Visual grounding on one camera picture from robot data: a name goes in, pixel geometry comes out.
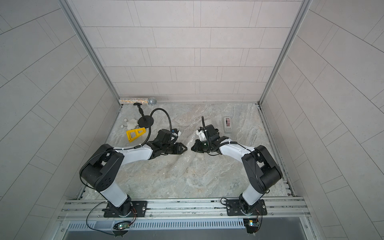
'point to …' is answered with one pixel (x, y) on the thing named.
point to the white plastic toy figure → (131, 124)
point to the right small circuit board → (251, 224)
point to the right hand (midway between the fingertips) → (192, 148)
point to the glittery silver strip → (127, 101)
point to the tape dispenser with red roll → (227, 124)
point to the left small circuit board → (122, 225)
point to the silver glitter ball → (152, 101)
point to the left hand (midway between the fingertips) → (187, 148)
